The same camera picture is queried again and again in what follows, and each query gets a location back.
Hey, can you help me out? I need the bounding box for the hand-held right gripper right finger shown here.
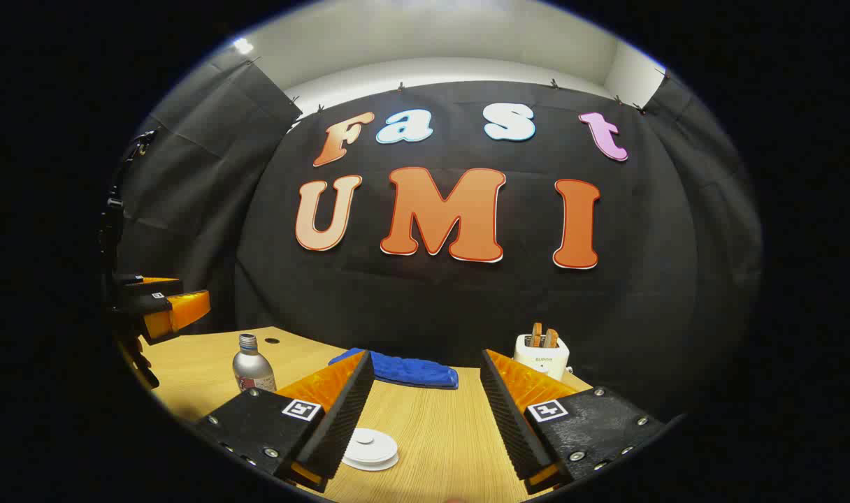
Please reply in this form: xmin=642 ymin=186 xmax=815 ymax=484
xmin=480 ymin=349 xmax=670 ymax=495

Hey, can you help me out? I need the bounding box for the black backdrop cloth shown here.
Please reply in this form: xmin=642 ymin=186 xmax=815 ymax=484
xmin=114 ymin=49 xmax=765 ymax=420

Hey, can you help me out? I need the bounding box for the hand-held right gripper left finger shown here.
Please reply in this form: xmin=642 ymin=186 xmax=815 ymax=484
xmin=194 ymin=349 xmax=375 ymax=493

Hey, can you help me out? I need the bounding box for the white teacup lid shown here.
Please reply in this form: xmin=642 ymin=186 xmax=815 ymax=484
xmin=347 ymin=428 xmax=398 ymax=460

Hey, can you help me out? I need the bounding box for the white toaster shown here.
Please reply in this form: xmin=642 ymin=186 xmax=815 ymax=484
xmin=514 ymin=334 xmax=571 ymax=381

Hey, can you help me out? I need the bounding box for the blue towel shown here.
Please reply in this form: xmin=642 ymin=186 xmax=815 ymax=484
xmin=328 ymin=347 xmax=459 ymax=390

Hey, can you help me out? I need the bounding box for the silver water bottle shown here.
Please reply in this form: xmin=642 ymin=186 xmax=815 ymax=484
xmin=232 ymin=333 xmax=278 ymax=393

